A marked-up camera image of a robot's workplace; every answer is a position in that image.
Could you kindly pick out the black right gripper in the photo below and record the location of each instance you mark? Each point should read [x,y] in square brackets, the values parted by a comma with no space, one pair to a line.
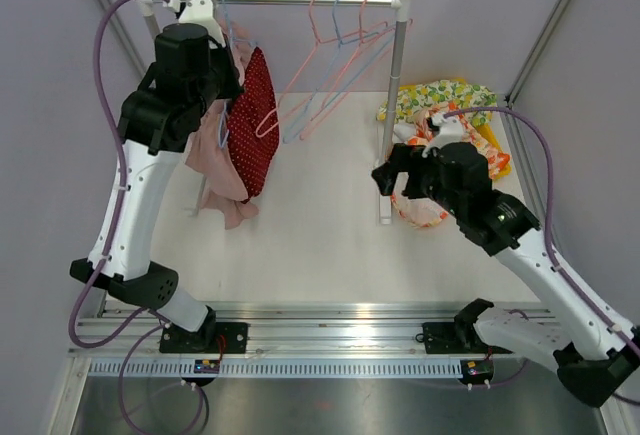
[406,158]

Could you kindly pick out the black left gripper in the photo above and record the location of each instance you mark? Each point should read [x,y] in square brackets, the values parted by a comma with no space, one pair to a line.
[232,86]

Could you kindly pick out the orange floral skirt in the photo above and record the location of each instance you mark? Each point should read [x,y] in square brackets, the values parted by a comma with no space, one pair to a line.
[424,213]

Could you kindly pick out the blue wire hanger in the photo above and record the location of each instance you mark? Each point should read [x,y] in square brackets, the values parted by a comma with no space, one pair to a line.
[354,55]
[225,20]

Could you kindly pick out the lemon print skirt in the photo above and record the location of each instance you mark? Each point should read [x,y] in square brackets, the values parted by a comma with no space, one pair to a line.
[415,102]

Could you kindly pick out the red polka dot skirt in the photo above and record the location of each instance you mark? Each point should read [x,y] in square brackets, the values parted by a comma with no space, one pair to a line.
[253,127]

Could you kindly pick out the pink pleated skirt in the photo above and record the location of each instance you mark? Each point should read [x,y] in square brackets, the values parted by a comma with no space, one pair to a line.
[208,154]

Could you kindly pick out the pink wire hanger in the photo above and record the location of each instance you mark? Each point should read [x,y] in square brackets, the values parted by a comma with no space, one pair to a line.
[327,100]
[364,39]

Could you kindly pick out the white skirt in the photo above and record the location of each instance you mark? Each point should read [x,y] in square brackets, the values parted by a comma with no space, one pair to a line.
[403,132]

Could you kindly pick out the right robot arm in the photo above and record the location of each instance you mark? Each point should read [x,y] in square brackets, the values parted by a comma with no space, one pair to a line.
[593,349]

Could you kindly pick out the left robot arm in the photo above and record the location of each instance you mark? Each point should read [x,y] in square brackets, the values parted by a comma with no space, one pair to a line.
[191,71]

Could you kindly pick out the yellow plastic tray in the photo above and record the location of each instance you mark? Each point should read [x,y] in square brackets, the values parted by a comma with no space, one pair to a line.
[416,103]

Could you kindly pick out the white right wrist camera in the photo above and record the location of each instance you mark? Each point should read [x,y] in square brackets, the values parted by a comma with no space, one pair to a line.
[446,129]

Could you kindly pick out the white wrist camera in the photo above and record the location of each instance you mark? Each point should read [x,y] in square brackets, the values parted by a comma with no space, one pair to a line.
[446,129]
[199,12]

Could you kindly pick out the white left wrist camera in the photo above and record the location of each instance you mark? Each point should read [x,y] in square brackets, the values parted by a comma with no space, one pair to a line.
[199,12]

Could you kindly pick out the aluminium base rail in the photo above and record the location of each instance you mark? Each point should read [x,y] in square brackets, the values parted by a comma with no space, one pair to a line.
[303,330]

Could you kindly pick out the slotted cable duct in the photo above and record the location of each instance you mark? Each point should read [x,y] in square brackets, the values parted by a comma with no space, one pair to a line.
[280,368]

